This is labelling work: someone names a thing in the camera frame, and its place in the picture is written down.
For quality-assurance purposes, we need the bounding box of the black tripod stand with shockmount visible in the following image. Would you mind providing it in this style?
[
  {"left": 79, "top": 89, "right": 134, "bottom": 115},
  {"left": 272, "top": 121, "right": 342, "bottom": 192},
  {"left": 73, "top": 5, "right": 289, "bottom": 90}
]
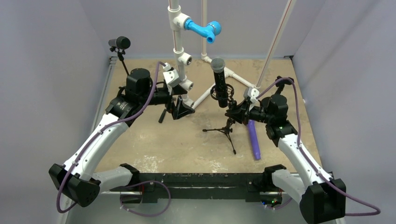
[{"left": 202, "top": 84, "right": 238, "bottom": 155}]

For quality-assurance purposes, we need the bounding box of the small dark grey microphone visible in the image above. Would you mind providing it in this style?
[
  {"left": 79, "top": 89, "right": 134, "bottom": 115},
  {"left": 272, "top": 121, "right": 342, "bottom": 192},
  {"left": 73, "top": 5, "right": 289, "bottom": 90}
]
[{"left": 108, "top": 36, "right": 131, "bottom": 49}]

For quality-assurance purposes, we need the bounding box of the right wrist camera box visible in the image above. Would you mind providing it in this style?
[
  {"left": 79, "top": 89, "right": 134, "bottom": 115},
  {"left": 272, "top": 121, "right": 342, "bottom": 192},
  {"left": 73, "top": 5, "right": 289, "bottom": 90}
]
[{"left": 243, "top": 87, "right": 260, "bottom": 104}]

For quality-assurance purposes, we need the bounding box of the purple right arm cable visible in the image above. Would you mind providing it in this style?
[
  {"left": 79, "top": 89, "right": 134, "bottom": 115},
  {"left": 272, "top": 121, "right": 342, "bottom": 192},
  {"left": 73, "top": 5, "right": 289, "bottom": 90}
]
[{"left": 255, "top": 77, "right": 381, "bottom": 217}]

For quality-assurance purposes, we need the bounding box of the black speckled condenser microphone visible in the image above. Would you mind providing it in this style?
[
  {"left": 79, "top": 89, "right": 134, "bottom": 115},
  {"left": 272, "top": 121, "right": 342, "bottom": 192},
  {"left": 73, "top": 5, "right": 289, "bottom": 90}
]
[{"left": 211, "top": 57, "right": 228, "bottom": 108}]

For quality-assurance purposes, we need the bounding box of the small black tripod stand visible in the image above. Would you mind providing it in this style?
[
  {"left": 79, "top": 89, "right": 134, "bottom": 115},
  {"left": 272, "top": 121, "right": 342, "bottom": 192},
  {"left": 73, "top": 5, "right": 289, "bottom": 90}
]
[{"left": 109, "top": 47, "right": 130, "bottom": 76}]

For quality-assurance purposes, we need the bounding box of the black round-base microphone stand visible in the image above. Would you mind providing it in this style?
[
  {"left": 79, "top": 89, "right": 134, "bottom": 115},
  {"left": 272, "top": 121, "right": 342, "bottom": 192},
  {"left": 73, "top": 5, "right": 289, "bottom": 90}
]
[{"left": 275, "top": 76, "right": 294, "bottom": 94}]

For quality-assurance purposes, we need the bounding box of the blue plastic faucet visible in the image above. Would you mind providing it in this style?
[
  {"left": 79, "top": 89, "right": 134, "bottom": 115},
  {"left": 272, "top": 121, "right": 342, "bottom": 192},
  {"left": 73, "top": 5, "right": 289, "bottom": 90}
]
[{"left": 184, "top": 19, "right": 222, "bottom": 44}]

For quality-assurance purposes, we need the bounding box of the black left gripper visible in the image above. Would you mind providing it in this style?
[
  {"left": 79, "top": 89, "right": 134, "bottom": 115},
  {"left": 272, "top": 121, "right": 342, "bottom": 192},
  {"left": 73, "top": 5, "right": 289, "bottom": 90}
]
[{"left": 140, "top": 84, "right": 195, "bottom": 119}]

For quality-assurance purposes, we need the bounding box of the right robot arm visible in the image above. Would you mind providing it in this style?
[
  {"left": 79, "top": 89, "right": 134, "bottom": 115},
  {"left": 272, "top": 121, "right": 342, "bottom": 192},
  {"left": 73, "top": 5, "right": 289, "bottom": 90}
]
[{"left": 225, "top": 94, "right": 346, "bottom": 224}]

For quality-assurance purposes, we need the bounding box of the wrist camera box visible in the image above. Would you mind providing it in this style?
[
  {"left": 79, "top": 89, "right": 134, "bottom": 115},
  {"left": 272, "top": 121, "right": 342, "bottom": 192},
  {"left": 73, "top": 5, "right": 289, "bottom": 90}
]
[
  {"left": 243, "top": 87, "right": 260, "bottom": 104},
  {"left": 163, "top": 63, "right": 182, "bottom": 88}
]

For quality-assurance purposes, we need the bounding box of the hammer with black handle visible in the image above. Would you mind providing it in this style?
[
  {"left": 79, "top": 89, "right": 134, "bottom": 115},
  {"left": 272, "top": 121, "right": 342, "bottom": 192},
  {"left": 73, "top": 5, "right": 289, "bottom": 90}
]
[{"left": 158, "top": 109, "right": 167, "bottom": 123}]

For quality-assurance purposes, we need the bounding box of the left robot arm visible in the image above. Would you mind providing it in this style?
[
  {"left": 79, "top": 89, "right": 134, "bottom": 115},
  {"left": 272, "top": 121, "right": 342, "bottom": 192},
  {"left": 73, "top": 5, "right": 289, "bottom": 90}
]
[{"left": 49, "top": 65, "right": 194, "bottom": 207}]

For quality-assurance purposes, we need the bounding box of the purple microphone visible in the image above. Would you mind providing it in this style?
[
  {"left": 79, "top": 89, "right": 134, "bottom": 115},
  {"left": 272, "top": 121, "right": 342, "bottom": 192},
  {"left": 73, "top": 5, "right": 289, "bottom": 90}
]
[{"left": 247, "top": 120, "right": 261, "bottom": 160}]

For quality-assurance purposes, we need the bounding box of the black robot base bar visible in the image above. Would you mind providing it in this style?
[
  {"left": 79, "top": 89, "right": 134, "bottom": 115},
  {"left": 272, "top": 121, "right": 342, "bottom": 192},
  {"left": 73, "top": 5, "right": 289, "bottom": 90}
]
[{"left": 113, "top": 164, "right": 286, "bottom": 204}]

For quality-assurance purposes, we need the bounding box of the white PVC pipe frame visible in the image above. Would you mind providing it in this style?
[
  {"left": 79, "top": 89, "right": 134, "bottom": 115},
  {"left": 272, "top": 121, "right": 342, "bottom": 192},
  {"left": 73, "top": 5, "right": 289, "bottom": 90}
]
[{"left": 168, "top": 0, "right": 296, "bottom": 109}]

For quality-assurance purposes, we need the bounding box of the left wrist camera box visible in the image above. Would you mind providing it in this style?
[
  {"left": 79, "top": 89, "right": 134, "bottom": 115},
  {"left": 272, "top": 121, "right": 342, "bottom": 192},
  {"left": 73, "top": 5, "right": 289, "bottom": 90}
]
[{"left": 163, "top": 63, "right": 182, "bottom": 88}]

